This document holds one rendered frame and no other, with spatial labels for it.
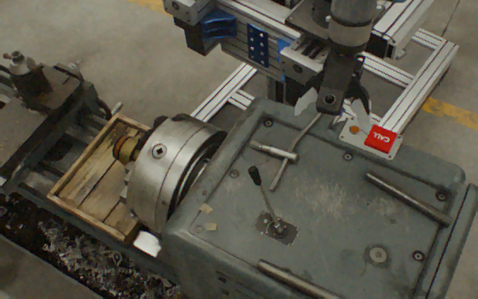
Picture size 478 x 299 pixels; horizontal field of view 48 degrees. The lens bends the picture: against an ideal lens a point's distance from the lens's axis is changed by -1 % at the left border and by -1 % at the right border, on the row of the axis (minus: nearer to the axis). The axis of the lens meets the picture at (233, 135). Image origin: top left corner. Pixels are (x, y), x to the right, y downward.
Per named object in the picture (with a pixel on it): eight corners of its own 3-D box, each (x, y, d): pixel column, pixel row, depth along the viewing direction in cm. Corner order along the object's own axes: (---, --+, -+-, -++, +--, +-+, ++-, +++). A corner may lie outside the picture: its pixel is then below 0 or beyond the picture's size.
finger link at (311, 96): (302, 102, 115) (332, 80, 109) (294, 120, 111) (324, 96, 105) (291, 93, 115) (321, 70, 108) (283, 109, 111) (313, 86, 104)
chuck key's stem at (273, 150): (248, 149, 127) (294, 165, 123) (247, 143, 125) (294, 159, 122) (252, 142, 128) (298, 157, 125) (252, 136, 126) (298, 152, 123)
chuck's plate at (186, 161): (239, 157, 161) (219, 109, 133) (186, 252, 152) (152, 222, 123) (230, 153, 162) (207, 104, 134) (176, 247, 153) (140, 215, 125)
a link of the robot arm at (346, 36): (369, 31, 91) (322, 21, 93) (364, 54, 94) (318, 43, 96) (376, 10, 96) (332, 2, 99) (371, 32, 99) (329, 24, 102)
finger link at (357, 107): (385, 116, 110) (364, 80, 106) (380, 134, 105) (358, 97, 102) (370, 120, 111) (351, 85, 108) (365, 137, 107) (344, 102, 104)
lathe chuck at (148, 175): (230, 153, 162) (206, 104, 134) (176, 247, 153) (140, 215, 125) (204, 142, 165) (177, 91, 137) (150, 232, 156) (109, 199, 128)
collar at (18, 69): (40, 61, 167) (37, 55, 164) (23, 79, 163) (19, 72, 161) (21, 53, 169) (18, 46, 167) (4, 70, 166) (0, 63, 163)
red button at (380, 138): (396, 137, 127) (398, 132, 125) (387, 156, 124) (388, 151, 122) (372, 127, 129) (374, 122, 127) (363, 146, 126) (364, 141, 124)
